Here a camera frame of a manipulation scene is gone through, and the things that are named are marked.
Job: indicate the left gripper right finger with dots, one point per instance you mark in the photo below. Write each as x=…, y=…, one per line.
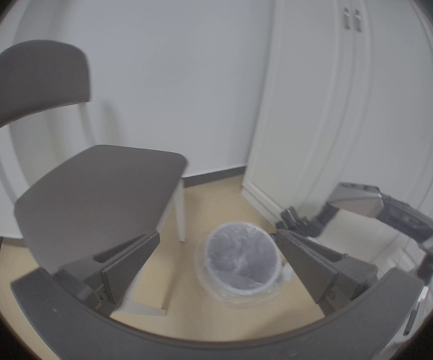
x=314, y=268

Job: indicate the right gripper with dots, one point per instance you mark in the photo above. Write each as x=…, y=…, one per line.
x=299, y=228

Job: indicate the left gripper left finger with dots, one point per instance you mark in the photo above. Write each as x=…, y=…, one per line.
x=126, y=264

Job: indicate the clear plastic bag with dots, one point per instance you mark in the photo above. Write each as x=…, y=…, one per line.
x=239, y=298

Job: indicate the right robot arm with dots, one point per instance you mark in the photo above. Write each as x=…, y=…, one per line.
x=362, y=201

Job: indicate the white trash bin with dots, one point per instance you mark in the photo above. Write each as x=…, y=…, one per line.
x=239, y=253

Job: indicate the white chair with grey cushions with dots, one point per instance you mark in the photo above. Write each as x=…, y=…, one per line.
x=100, y=186

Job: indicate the white wardrobe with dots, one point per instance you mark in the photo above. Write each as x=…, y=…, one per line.
x=314, y=107

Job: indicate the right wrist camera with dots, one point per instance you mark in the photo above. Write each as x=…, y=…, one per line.
x=290, y=215

